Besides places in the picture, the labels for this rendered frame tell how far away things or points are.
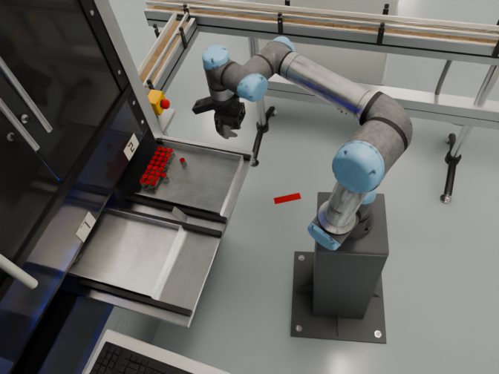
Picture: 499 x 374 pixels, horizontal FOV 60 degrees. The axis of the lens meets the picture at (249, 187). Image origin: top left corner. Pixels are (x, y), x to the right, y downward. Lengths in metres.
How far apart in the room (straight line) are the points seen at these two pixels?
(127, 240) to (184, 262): 0.23
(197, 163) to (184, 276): 0.46
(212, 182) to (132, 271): 0.43
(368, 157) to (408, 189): 1.72
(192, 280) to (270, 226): 1.12
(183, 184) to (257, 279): 0.91
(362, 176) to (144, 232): 0.86
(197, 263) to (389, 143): 0.77
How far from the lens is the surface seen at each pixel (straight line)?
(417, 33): 2.14
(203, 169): 1.66
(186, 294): 1.44
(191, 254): 1.49
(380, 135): 1.02
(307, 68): 1.18
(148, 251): 1.54
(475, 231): 2.66
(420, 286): 2.43
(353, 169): 1.00
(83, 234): 1.50
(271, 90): 2.48
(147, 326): 2.17
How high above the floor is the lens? 2.20
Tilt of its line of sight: 56 degrees down
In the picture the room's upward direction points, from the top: 10 degrees counter-clockwise
